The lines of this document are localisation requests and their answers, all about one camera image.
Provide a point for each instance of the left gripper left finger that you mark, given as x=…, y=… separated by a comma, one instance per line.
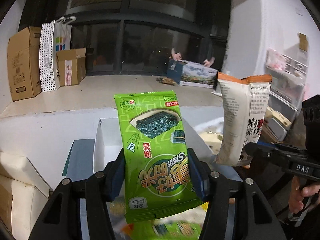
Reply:
x=60, y=217

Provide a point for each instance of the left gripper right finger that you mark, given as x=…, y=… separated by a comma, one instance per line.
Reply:
x=253, y=216

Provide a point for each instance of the white orange snack bag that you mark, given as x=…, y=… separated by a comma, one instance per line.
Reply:
x=244, y=107

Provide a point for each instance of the white storage box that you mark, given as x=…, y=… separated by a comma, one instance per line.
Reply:
x=108, y=143

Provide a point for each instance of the green seaweed snack packet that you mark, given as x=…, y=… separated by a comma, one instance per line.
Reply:
x=157, y=179

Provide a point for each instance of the person's right hand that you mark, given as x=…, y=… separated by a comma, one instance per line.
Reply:
x=297, y=195

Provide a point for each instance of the white foam block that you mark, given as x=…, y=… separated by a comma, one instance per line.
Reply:
x=24, y=194

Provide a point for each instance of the clear drawer organizer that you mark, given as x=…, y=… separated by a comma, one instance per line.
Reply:
x=288, y=82

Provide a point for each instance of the printed landscape gift box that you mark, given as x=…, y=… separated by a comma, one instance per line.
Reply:
x=187, y=73

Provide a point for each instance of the small open cardboard box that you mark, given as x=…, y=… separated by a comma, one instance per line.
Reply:
x=71, y=66

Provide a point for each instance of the large tall cardboard box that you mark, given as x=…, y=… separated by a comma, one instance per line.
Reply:
x=23, y=64

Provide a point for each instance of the white dotted paper bag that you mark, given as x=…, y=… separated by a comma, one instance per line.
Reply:
x=55, y=36

